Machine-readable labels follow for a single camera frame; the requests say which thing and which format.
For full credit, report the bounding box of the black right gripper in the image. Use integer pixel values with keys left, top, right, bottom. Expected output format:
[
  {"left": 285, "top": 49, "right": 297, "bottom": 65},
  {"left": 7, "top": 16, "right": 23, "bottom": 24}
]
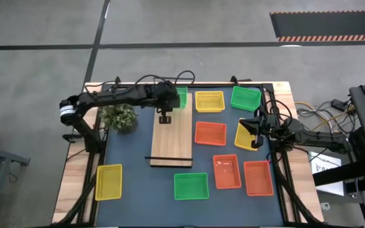
[{"left": 239, "top": 109, "right": 286, "bottom": 140}]

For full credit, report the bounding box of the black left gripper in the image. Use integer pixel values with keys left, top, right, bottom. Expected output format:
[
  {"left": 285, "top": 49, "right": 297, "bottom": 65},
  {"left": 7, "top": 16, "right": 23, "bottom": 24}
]
[{"left": 152, "top": 80, "right": 181, "bottom": 111}]

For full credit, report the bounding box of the green plastic basket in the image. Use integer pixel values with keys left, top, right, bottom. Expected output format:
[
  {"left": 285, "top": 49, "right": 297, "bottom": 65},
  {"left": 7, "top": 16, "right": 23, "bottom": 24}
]
[
  {"left": 230, "top": 85, "right": 262, "bottom": 112},
  {"left": 175, "top": 86, "right": 189, "bottom": 110},
  {"left": 173, "top": 172, "right": 210, "bottom": 201}
]

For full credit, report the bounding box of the yellow plastic basket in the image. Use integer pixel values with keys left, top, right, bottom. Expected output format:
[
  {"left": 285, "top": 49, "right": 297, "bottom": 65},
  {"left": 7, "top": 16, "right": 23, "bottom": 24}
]
[
  {"left": 234, "top": 118, "right": 259, "bottom": 152},
  {"left": 94, "top": 163, "right": 124, "bottom": 202},
  {"left": 195, "top": 91, "right": 226, "bottom": 113}
]

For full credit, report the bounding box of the orange plastic basket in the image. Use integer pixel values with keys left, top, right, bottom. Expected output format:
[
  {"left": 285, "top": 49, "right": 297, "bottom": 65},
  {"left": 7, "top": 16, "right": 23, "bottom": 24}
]
[
  {"left": 194, "top": 121, "right": 227, "bottom": 147},
  {"left": 212, "top": 154, "right": 243, "bottom": 190},
  {"left": 243, "top": 160, "right": 275, "bottom": 197}
]

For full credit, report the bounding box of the potted plant in striped pot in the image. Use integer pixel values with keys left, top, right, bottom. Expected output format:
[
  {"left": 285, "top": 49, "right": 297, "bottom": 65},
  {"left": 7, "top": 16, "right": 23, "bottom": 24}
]
[{"left": 100, "top": 103, "right": 139, "bottom": 135}]

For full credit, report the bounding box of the white paper sheet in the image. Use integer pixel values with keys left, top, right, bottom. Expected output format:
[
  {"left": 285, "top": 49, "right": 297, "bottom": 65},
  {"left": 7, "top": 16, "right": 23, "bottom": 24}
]
[{"left": 308, "top": 151, "right": 345, "bottom": 197}]

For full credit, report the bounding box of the black power adapter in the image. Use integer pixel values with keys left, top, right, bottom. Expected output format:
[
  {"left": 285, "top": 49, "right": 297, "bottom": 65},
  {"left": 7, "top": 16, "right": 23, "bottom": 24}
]
[{"left": 331, "top": 98, "right": 349, "bottom": 112}]

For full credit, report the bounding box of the dark grey desk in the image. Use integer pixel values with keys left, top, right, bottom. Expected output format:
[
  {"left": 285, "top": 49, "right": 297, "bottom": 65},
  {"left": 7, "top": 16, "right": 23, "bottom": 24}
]
[{"left": 312, "top": 77, "right": 365, "bottom": 191}]

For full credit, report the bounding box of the black phone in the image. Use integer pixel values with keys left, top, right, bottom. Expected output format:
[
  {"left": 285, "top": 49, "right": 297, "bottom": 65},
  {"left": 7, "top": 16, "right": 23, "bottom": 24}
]
[{"left": 345, "top": 179, "right": 360, "bottom": 200}]

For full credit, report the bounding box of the black hazard-striped floor mat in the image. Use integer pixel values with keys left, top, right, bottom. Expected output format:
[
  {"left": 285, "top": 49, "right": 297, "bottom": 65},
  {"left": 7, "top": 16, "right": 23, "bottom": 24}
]
[{"left": 269, "top": 10, "right": 365, "bottom": 43}]

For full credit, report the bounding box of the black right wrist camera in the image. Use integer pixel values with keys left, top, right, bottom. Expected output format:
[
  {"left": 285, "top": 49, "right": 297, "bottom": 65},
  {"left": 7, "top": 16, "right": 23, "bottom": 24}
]
[{"left": 250, "top": 134, "right": 264, "bottom": 149}]

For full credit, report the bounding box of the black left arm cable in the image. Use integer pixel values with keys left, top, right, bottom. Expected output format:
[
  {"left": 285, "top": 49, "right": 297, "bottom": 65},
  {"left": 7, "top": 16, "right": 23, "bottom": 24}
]
[{"left": 84, "top": 70, "right": 196, "bottom": 96}]

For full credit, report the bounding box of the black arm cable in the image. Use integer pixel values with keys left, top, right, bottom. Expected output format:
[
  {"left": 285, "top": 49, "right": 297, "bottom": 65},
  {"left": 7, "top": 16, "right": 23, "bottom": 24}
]
[
  {"left": 264, "top": 99, "right": 295, "bottom": 128},
  {"left": 84, "top": 70, "right": 196, "bottom": 96}
]

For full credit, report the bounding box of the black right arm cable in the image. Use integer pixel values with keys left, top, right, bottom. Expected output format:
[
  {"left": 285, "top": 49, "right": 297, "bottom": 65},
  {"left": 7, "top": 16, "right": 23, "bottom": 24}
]
[{"left": 264, "top": 99, "right": 295, "bottom": 128}]

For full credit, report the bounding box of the black aluminium table frame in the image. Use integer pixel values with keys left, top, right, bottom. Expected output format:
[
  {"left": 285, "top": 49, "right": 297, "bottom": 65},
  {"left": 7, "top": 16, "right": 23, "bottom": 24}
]
[{"left": 51, "top": 75, "right": 326, "bottom": 228}]

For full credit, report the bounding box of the yellow cable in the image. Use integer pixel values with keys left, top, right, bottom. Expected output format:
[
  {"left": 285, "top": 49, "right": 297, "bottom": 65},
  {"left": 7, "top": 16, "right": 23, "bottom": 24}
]
[{"left": 294, "top": 101, "right": 356, "bottom": 132}]

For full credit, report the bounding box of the black power cable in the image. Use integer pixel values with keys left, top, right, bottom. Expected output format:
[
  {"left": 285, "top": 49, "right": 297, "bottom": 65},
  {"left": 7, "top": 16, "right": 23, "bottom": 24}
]
[{"left": 296, "top": 100, "right": 354, "bottom": 134}]

